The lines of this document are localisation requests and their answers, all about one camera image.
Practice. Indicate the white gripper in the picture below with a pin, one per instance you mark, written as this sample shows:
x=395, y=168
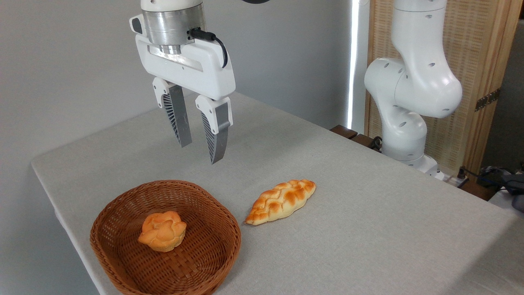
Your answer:
x=204, y=73

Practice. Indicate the dark grey bag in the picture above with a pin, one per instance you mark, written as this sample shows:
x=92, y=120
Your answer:
x=513, y=190

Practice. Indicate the white power strip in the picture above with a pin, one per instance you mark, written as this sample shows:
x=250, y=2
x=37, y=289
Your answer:
x=456, y=180

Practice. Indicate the round knotted bread roll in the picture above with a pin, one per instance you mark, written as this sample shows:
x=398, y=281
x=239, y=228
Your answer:
x=163, y=231

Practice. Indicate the metal screen hinge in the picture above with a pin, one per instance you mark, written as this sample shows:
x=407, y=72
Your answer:
x=487, y=99

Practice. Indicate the brown woven wicker basket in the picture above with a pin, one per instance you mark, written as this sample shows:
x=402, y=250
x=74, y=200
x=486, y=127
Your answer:
x=200, y=254

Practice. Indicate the long braided bread loaf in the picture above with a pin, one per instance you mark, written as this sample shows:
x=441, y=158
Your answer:
x=280, y=202

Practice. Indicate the dark brown wooden block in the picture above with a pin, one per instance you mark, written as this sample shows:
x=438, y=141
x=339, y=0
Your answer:
x=344, y=131
x=362, y=140
x=477, y=190

